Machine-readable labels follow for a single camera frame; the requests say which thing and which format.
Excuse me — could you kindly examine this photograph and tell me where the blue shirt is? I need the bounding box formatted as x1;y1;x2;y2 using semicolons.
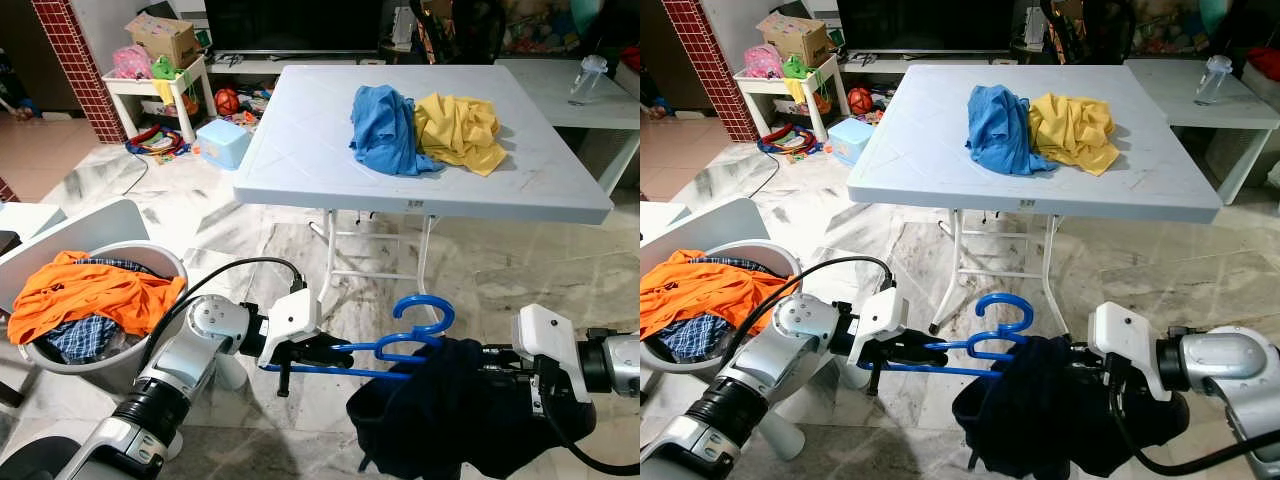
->
349;84;444;178
966;84;1059;178

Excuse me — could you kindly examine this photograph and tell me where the white folding table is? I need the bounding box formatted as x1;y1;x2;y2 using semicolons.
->
232;64;615;336
848;64;1223;337

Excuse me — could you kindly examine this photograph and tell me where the dark navy garment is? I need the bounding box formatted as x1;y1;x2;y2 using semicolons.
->
950;337;1191;477
345;337;601;480

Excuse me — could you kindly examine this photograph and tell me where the black television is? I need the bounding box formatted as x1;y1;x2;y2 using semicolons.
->
838;0;1016;53
205;0;386;53

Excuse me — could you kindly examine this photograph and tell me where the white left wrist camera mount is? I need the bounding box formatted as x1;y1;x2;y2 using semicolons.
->
257;288;323;366
855;288;911;366

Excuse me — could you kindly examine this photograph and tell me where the small white toy table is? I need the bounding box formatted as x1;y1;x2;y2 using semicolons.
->
103;55;216;144
735;55;846;144

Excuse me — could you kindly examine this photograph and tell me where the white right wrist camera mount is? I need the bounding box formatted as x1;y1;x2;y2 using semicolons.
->
1088;302;1161;401
512;303;586;404

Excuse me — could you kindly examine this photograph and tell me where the clear plastic jug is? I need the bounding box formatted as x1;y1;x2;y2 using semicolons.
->
568;54;609;107
1195;54;1234;107

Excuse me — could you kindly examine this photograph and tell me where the pink children's bag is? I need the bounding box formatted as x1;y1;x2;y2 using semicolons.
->
743;44;784;81
112;44;153;81

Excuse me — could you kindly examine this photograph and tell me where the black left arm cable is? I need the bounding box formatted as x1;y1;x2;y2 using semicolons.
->
735;256;896;371
138;257;307;376

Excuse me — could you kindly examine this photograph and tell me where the brown cardboard box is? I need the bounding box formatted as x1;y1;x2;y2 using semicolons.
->
757;12;831;69
126;12;201;69

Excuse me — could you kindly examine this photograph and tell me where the light blue plastic box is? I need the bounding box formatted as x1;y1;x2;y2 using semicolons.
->
195;118;253;171
827;118;876;168

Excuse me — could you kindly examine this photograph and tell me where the blue plaid garment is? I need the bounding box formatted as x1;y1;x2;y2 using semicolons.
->
660;258;776;363
45;258;161;363

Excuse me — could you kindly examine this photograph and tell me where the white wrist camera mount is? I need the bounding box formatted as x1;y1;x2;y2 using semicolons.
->
1088;302;1161;401
257;288;323;366
512;303;586;404
855;288;911;366

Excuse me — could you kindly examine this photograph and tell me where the blue plastic clothes hanger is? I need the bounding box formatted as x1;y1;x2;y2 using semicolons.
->
262;295;456;381
885;292;1036;379

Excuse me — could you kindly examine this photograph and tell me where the colourful ring toy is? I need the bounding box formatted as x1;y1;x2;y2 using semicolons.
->
757;125;823;166
125;125;191;166

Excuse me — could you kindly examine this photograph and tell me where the round grey laundry basket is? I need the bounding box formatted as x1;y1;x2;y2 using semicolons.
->
650;240;803;376
18;240;189;376

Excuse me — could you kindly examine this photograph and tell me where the orange shirt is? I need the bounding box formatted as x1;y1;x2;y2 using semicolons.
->
640;250;801;341
8;250;187;346

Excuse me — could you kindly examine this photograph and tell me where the yellow shirt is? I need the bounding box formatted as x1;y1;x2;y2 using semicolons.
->
413;92;509;178
1028;92;1123;178

